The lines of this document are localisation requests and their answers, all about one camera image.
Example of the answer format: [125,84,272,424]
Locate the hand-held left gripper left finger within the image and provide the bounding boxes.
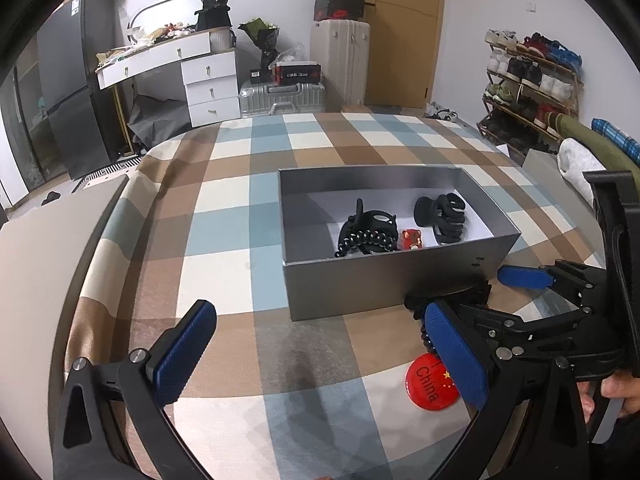
[52,299,218,480]

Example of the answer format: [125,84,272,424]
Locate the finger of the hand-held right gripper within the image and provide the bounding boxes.
[496,260,608,307]
[442,287,587,356]

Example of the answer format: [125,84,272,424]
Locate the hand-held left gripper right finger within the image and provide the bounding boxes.
[424,301,596,480]

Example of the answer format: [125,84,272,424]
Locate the black spiral hair tie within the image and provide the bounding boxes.
[334,230,396,260]
[404,282,493,357]

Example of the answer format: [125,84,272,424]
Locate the black wavy hair claw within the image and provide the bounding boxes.
[413,193,468,246]

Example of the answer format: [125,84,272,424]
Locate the grey cardboard box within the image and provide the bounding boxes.
[277,166,522,322]

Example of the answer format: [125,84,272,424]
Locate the black hair claw oval holes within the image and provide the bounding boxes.
[339,199,399,256]

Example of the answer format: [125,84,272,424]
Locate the person's right hand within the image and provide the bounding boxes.
[579,370,640,427]

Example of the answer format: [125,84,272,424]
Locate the red round badge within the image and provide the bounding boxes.
[404,352,462,406]

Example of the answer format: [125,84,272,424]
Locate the white cloth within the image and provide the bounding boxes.
[557,137,608,204]

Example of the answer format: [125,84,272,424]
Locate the green rolled mat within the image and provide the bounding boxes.
[542,114,640,186]

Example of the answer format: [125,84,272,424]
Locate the blue plaid cloth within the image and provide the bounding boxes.
[591,117,640,162]

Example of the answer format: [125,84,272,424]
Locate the checkered bedsheet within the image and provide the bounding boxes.
[62,111,616,480]

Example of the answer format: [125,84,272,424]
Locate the shoe rack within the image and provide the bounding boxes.
[476,30,585,158]

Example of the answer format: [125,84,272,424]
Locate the dark fabric under desk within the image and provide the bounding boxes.
[127,92,193,154]

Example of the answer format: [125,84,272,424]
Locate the white drawer unit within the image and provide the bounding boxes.
[181,50,242,128]

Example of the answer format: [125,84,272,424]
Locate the glass door cabinet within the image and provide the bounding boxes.
[0,40,71,207]

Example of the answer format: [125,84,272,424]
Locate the wooden door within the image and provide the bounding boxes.
[350,0,447,110]

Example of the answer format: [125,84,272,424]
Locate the silver suitcase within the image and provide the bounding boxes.
[239,80,327,120]

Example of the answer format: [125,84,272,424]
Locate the beige suitcase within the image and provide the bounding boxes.
[310,20,372,108]

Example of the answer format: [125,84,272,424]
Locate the grey refrigerator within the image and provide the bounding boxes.
[37,0,132,181]

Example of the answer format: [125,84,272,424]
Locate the white dressing table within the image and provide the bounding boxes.
[96,32,213,91]

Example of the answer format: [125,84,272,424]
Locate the black red flat box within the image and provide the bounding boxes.
[274,61,322,85]

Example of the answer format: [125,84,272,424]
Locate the white ribbed bin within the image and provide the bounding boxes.
[209,27,237,53]

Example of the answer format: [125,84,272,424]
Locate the black red shoe box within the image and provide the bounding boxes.
[314,0,366,22]

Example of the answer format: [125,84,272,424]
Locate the dark wrapped bouquet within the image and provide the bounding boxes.
[237,17,282,68]

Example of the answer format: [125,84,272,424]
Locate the arched mirror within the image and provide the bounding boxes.
[126,0,203,46]

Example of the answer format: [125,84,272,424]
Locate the black bag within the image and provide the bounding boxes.
[194,0,233,32]

